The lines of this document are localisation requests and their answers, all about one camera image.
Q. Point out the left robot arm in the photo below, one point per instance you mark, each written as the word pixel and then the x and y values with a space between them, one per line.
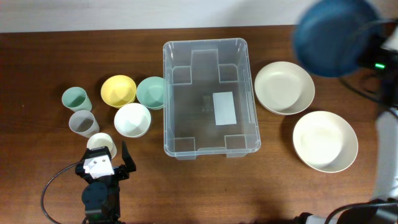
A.
pixel 101 196

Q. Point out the yellow bowl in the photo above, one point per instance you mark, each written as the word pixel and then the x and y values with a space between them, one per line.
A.
pixel 118 91

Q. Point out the cream white cup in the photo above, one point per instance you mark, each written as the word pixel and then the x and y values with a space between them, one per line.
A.
pixel 100 140

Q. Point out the clear plastic storage container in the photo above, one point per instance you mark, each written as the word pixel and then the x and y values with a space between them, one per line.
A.
pixel 193 71

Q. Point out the green bowl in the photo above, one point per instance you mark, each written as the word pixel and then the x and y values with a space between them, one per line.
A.
pixel 150 93

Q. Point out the grey cup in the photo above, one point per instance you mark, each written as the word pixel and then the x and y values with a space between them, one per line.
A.
pixel 84 123

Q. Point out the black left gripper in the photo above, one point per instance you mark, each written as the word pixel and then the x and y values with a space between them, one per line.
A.
pixel 122 170

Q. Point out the white bowl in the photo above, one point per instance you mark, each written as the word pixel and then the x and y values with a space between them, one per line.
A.
pixel 132 120

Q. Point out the green cup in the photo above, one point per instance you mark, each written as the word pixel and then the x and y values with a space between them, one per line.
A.
pixel 76 99

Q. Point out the cream white plate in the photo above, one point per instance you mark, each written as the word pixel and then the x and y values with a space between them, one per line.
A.
pixel 325 142

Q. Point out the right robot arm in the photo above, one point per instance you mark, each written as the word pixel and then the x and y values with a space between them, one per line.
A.
pixel 383 207

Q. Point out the dark blue plate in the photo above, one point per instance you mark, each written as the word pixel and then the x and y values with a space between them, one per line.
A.
pixel 332 35

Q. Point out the beige plate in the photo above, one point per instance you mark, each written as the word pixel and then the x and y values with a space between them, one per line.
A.
pixel 284 88

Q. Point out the white label in container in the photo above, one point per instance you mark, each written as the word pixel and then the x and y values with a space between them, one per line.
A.
pixel 224 108

